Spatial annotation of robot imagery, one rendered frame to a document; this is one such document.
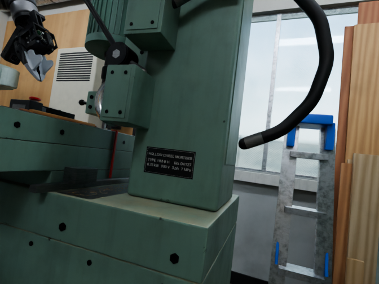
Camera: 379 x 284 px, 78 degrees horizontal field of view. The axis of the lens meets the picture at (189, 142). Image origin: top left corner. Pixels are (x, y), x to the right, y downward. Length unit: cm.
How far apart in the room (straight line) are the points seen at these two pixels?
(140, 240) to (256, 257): 159
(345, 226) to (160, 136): 132
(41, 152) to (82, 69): 192
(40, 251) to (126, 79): 39
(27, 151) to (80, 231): 19
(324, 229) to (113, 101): 96
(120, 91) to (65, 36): 279
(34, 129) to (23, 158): 6
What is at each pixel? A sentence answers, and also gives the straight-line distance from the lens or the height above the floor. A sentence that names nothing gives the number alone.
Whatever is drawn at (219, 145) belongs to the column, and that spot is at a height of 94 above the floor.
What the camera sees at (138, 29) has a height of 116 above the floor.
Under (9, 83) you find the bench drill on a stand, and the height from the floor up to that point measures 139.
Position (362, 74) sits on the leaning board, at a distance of 189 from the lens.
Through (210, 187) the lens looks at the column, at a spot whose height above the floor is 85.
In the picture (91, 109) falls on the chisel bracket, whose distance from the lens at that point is 77.
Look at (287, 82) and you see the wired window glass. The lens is 204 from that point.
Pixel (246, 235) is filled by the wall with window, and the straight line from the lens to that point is 194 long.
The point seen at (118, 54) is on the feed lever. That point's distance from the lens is 59.
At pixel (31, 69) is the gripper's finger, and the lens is 83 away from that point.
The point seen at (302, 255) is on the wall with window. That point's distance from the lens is 196.
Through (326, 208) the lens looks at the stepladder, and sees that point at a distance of 116.
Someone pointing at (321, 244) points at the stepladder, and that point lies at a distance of 116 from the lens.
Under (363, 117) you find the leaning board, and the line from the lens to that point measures 180.
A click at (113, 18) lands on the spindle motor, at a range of 78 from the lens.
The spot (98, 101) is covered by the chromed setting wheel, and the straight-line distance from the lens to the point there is 62.
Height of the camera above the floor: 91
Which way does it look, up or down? 4 degrees up
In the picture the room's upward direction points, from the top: 7 degrees clockwise
